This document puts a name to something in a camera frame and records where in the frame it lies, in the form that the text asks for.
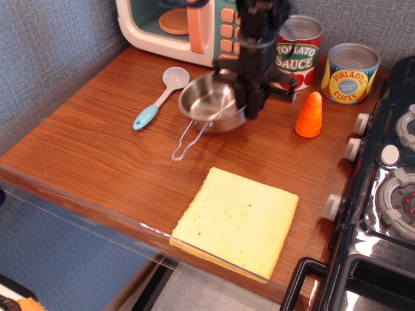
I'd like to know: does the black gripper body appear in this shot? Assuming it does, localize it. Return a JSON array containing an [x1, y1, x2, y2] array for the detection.
[[213, 41, 298, 102]]

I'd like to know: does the orange toy carrot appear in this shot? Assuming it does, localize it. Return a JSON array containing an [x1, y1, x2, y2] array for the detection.
[[294, 91, 323, 138]]

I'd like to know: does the toy microwave teal and white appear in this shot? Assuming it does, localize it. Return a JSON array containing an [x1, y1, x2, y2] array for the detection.
[[115, 1, 241, 67]]

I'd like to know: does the pineapple slices can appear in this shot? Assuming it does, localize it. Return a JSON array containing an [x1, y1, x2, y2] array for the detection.
[[320, 43, 381, 104]]

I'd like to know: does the clear acrylic table guard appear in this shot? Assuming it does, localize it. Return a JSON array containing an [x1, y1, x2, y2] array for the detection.
[[1, 182, 279, 310]]

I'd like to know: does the white spoon with teal handle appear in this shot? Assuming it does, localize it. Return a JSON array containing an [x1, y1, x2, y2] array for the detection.
[[132, 67, 190, 130]]

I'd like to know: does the yellow sponge cloth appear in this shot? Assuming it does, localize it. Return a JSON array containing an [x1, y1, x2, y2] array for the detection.
[[169, 167, 299, 283]]

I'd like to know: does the small stainless steel pot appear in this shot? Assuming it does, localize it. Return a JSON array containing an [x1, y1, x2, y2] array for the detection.
[[171, 73, 246, 161]]

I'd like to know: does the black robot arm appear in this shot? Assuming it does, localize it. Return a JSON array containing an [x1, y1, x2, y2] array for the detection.
[[213, 1, 298, 120]]

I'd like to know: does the orange striped object at corner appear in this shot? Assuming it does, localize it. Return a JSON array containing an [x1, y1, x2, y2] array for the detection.
[[1, 296, 46, 311]]

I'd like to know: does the black toy stove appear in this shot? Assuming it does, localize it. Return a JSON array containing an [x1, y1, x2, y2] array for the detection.
[[281, 56, 414, 310]]

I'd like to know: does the tomato sauce can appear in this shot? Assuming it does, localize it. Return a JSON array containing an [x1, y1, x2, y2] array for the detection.
[[276, 15, 324, 91]]

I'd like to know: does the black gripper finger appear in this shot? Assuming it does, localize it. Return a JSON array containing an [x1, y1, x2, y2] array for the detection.
[[244, 89, 269, 120], [233, 82, 248, 109]]

